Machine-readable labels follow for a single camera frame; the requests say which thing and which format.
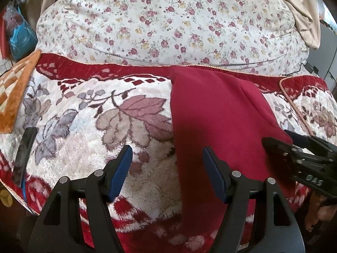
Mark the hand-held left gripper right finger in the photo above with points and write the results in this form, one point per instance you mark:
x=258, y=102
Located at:
x=214, y=176

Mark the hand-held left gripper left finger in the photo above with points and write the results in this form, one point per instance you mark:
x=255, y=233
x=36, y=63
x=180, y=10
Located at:
x=119, y=176

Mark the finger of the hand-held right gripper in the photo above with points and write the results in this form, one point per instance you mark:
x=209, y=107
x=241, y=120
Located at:
x=276, y=146
x=300, y=137

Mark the red fleece garment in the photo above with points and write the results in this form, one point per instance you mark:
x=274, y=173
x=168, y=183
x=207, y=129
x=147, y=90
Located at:
x=210, y=116

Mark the person's right hand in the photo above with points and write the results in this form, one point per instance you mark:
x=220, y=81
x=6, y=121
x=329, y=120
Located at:
x=320, y=210

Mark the red white floral plush blanket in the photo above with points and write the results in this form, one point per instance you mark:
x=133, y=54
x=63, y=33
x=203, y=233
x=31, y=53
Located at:
x=87, y=126
x=316, y=108

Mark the grey cabinet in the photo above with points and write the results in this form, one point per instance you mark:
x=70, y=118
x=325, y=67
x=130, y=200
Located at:
x=325, y=52

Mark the black smartphone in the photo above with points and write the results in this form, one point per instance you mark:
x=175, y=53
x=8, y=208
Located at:
x=23, y=155

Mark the brass round fitting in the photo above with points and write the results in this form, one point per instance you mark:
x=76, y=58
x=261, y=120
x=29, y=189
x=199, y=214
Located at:
x=5, y=197

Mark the orange patterned plush mat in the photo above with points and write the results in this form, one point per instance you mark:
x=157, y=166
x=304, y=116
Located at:
x=15, y=89

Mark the white rose print quilt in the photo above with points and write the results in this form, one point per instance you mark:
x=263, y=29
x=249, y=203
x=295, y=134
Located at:
x=163, y=18

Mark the blue plastic bag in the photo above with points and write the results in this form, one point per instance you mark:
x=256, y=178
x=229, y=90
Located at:
x=22, y=42

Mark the red flat object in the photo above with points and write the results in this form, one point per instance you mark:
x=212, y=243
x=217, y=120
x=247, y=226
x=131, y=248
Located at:
x=4, y=39

